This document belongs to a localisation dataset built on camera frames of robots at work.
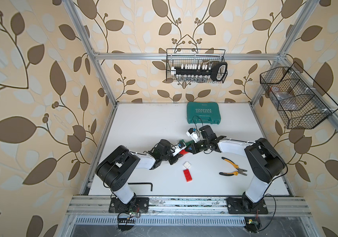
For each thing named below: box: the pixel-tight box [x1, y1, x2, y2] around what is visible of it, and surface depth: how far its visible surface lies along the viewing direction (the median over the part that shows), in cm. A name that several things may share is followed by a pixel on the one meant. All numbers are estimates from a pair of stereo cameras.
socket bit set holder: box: [170, 61, 228, 83], surface depth 86 cm
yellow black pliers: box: [218, 156, 248, 176], surface depth 86 cm
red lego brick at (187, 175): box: [183, 168, 193, 183], surface depth 85 cm
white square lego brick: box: [182, 160, 192, 169], surface depth 88 cm
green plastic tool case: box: [186, 101, 221, 125], surface depth 112 cm
